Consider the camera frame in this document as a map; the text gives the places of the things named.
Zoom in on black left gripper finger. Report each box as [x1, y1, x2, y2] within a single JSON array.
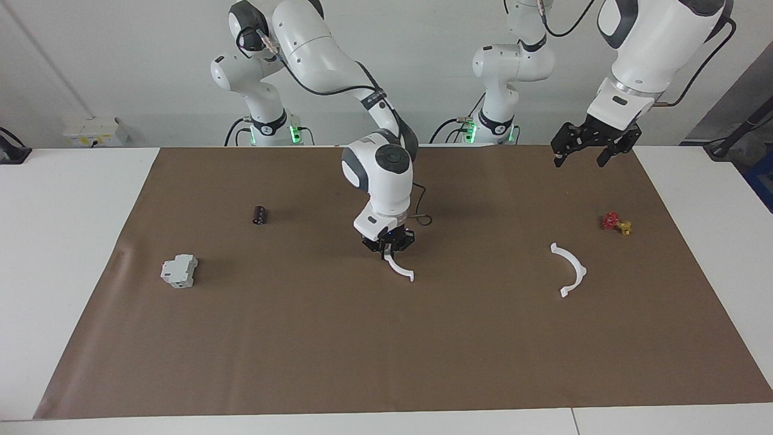
[[551, 122, 580, 168], [596, 124, 643, 168]]

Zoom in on white half-ring pipe clamp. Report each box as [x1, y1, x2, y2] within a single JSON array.
[[550, 242, 588, 298], [385, 254, 416, 283]]

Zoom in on red and yellow valve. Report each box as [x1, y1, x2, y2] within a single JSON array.
[[601, 211, 633, 236]]

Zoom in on brown paper mat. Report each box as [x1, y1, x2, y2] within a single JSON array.
[[33, 144, 773, 421]]

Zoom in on black stand leg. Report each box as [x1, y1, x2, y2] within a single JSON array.
[[704, 97, 773, 161]]

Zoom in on blue crate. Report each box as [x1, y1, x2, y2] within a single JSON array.
[[744, 151, 773, 213]]

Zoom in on white circuit breaker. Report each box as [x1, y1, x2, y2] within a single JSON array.
[[160, 254, 199, 289]]

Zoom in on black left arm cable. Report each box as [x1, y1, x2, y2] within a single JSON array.
[[539, 0, 739, 108]]

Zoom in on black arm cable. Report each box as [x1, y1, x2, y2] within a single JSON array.
[[239, 27, 433, 227], [539, 0, 739, 108]]

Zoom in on black base cable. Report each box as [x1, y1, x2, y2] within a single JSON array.
[[430, 118, 469, 144], [225, 118, 251, 147]]

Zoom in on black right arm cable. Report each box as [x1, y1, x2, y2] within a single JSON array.
[[239, 27, 433, 227]]

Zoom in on white wall socket box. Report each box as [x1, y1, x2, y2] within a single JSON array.
[[62, 117, 130, 147]]

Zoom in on black clamp mount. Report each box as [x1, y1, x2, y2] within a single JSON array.
[[0, 127, 32, 165]]

